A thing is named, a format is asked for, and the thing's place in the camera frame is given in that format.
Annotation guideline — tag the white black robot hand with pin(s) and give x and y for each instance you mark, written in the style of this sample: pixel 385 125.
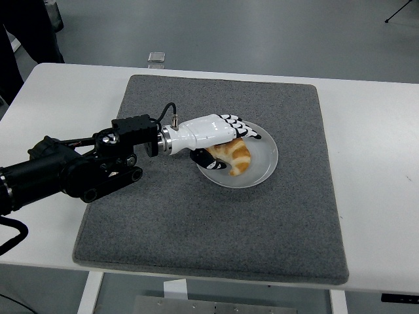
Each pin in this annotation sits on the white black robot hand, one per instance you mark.
pixel 206 132

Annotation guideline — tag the grey felt mat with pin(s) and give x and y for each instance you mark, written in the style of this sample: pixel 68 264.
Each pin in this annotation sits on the grey felt mat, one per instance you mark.
pixel 212 222

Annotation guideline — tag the black tripod leg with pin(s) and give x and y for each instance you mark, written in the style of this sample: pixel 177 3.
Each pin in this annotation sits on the black tripod leg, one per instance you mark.
pixel 387 21

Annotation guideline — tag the black table control box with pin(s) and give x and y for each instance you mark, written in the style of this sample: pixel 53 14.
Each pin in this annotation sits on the black table control box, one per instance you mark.
pixel 399 298

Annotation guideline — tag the white table leg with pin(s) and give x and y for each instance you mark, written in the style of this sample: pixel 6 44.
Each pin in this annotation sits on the white table leg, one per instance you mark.
pixel 338 304
pixel 90 294

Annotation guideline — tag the white round plate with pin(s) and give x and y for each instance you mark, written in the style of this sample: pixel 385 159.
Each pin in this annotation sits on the white round plate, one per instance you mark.
pixel 260 163

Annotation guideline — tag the grey metal plate with screws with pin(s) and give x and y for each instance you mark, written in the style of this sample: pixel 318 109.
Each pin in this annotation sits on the grey metal plate with screws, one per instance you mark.
pixel 183 305

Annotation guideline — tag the white table centre bracket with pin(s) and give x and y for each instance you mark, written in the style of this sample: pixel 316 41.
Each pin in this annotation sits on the white table centre bracket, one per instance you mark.
pixel 175 289

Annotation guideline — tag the grey trash bin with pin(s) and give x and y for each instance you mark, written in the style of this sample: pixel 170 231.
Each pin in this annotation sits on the grey trash bin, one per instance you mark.
pixel 56 16

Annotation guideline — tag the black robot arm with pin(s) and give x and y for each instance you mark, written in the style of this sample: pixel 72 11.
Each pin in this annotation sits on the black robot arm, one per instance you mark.
pixel 65 167

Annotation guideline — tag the person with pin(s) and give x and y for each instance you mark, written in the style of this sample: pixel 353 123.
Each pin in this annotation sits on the person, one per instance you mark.
pixel 26 29

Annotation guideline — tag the golden croissant bread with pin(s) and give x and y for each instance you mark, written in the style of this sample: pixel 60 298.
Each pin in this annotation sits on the golden croissant bread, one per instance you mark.
pixel 240 157

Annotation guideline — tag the small metal floor plate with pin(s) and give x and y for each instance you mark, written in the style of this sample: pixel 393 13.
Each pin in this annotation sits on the small metal floor plate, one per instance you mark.
pixel 156 57

